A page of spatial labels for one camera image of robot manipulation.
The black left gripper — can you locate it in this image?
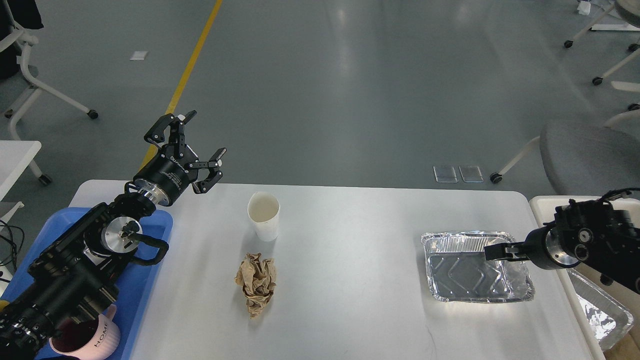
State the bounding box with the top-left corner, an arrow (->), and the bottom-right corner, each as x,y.
133,110 -> 227,207

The grey office chair right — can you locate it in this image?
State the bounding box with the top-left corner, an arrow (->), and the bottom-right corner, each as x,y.
489,120 -> 640,196

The pink mug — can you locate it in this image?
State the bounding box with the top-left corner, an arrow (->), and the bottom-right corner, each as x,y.
49,304 -> 121,360

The black cable left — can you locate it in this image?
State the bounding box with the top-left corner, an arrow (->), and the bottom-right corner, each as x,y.
0,220 -> 25,273

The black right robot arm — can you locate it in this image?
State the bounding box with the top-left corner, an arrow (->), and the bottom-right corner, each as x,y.
483,187 -> 640,293

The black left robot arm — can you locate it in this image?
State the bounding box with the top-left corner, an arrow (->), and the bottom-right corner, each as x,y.
1,110 -> 227,360

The aluminium foil tray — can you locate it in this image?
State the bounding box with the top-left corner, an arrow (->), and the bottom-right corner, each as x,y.
421,230 -> 535,304

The white paper cup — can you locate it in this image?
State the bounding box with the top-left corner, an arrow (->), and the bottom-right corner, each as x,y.
247,191 -> 281,242

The white chair base top right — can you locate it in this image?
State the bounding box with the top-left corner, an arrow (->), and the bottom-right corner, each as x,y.
564,0 -> 640,112

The white bin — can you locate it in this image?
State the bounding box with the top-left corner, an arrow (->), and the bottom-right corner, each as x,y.
529,195 -> 639,360

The white side table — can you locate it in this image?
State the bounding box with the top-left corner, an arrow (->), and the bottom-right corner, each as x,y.
0,140 -> 45,200

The blue plastic tray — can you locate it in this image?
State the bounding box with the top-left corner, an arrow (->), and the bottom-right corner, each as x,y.
1,207 -> 173,360

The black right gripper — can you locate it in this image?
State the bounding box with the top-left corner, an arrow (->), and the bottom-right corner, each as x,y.
484,225 -> 581,271

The crumpled brown paper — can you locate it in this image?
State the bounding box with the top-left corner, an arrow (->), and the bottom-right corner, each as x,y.
234,252 -> 277,320

